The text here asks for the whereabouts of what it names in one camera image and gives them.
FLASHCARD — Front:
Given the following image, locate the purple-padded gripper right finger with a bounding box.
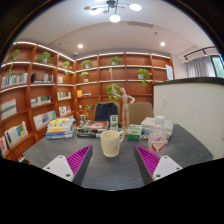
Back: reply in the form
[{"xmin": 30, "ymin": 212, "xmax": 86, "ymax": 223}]
[{"xmin": 134, "ymin": 145, "xmax": 182, "ymax": 185}]

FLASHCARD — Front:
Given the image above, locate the grey window curtain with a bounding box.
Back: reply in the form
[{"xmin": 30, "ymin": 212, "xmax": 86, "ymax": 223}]
[{"xmin": 187, "ymin": 56, "xmax": 215, "ymax": 78}]

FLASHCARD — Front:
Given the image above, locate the clear plastic water bottle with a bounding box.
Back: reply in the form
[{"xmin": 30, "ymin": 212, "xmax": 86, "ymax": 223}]
[{"xmin": 148, "ymin": 115, "xmax": 168, "ymax": 152}]

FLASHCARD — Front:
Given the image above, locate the wooden artist mannequin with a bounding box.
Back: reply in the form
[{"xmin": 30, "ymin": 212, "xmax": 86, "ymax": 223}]
[{"xmin": 114, "ymin": 87, "xmax": 135, "ymax": 131}]

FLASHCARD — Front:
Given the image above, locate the green and white box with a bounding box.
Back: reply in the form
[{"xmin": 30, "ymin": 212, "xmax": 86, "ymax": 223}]
[{"xmin": 128, "ymin": 124, "xmax": 142, "ymax": 140}]

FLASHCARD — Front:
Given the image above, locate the white partition wall panel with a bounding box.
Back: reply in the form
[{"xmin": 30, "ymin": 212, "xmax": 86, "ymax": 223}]
[{"xmin": 153, "ymin": 77, "xmax": 224, "ymax": 159}]

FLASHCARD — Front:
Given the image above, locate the white ceramic mug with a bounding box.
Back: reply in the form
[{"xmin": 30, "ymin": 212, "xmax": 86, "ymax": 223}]
[{"xmin": 100, "ymin": 130, "xmax": 125, "ymax": 157}]

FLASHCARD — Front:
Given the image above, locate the potted green plant right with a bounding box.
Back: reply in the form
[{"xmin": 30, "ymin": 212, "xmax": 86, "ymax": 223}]
[{"xmin": 138, "ymin": 68, "xmax": 152, "ymax": 87}]

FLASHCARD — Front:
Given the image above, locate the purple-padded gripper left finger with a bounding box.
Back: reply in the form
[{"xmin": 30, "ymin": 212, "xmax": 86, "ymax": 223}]
[{"xmin": 44, "ymin": 145, "xmax": 93, "ymax": 185}]

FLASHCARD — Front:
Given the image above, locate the potted green plant centre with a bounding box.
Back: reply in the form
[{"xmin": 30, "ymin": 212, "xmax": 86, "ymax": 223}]
[{"xmin": 107, "ymin": 83, "xmax": 120, "ymax": 102}]

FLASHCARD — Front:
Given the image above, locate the dark blue office chair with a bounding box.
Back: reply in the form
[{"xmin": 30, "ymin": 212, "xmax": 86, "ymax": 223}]
[{"xmin": 94, "ymin": 102, "xmax": 118, "ymax": 121}]

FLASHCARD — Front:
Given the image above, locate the stack of colourful books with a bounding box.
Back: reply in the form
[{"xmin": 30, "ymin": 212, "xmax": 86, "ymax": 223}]
[{"xmin": 46, "ymin": 117, "xmax": 74, "ymax": 140}]

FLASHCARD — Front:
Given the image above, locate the beige chair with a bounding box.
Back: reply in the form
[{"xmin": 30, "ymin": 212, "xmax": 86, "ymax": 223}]
[{"xmin": 129, "ymin": 102, "xmax": 154, "ymax": 125}]

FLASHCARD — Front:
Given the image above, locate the wooden bookshelf wall unit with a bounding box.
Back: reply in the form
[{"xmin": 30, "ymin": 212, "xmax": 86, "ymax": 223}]
[{"xmin": 0, "ymin": 41, "xmax": 172, "ymax": 160}]

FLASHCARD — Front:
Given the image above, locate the small green white carton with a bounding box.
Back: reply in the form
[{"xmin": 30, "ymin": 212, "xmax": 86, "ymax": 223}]
[{"xmin": 110, "ymin": 115, "xmax": 119, "ymax": 131}]

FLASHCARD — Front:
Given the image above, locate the ceiling chandelier lamp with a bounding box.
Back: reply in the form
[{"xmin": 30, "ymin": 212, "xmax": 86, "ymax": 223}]
[{"xmin": 84, "ymin": 0, "xmax": 142, "ymax": 23}]

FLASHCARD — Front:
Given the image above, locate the dark books stack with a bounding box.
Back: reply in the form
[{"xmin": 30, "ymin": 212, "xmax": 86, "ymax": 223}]
[{"xmin": 76, "ymin": 120, "xmax": 109, "ymax": 137}]

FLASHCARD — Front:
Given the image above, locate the potted green plant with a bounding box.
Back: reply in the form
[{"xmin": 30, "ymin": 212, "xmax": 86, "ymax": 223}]
[
  {"xmin": 138, "ymin": 68, "xmax": 152, "ymax": 87},
  {"xmin": 107, "ymin": 83, "xmax": 120, "ymax": 102}
]

